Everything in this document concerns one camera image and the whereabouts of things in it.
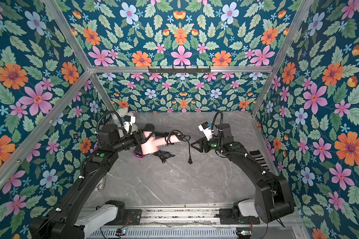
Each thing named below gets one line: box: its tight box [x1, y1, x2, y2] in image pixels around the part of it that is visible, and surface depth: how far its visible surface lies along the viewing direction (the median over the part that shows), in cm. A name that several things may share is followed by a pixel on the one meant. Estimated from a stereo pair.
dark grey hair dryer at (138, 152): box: [132, 144, 176, 164], surface depth 95 cm
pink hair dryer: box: [141, 131, 182, 156], surface depth 69 cm
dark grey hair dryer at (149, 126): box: [144, 122, 156, 130], surface depth 110 cm
